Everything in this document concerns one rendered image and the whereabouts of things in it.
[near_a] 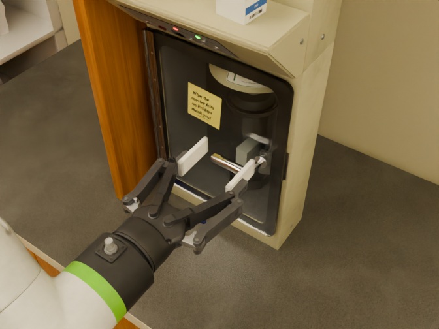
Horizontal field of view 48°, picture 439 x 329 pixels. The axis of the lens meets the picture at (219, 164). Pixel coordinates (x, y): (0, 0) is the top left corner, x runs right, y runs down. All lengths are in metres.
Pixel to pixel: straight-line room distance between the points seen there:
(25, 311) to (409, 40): 0.95
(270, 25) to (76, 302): 0.42
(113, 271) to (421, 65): 0.85
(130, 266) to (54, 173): 0.75
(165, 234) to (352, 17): 0.75
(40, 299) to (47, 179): 0.77
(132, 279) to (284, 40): 0.36
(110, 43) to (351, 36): 0.57
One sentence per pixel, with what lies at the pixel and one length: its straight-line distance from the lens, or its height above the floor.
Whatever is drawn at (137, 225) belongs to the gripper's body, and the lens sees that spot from 0.64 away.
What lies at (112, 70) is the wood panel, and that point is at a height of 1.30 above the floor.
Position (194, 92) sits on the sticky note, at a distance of 0.93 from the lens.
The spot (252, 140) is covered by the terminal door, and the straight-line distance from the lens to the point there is 0.90.
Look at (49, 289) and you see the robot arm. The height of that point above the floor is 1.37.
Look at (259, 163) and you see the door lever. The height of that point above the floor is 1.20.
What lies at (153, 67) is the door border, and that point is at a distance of 0.97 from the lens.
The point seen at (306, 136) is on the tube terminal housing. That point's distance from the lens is 0.93.
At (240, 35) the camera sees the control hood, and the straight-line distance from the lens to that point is 0.67.
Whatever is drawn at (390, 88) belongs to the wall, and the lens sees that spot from 1.27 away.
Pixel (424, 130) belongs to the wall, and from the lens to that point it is 1.30.
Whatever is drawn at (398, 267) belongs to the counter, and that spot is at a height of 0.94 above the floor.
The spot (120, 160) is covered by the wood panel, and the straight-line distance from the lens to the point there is 1.12.
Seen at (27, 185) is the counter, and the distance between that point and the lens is 1.32.
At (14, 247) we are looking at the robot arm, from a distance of 0.57.
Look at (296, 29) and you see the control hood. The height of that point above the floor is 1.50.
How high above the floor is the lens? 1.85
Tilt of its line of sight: 45 degrees down
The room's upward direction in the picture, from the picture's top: straight up
